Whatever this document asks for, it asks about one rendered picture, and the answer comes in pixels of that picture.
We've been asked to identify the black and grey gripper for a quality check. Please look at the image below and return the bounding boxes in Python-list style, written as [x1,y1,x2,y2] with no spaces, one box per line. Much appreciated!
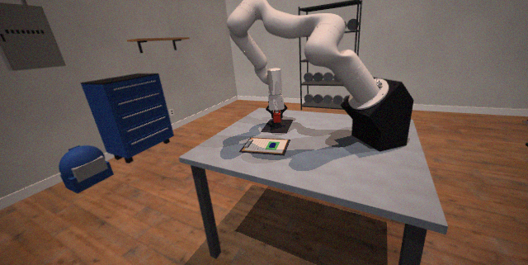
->
[266,94,287,120]

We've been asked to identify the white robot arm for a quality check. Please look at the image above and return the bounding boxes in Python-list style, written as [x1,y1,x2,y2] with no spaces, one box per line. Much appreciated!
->
[227,0,389,110]

